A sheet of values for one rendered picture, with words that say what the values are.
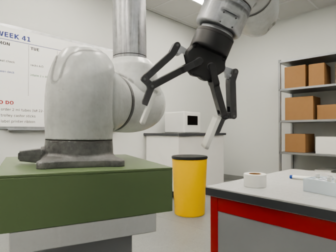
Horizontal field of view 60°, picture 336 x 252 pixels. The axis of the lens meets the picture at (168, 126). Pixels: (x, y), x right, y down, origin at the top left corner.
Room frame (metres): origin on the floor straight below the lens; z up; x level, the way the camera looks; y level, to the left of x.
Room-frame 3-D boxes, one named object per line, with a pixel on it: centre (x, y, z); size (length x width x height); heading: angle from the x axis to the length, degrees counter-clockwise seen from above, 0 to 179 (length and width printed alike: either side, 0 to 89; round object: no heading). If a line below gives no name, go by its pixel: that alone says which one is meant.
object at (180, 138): (4.57, -0.29, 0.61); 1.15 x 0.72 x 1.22; 136
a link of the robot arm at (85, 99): (0.70, 0.20, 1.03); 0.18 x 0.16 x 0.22; 150
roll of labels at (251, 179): (0.94, -0.28, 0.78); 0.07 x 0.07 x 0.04
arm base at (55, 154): (0.69, 0.23, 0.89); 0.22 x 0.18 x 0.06; 112
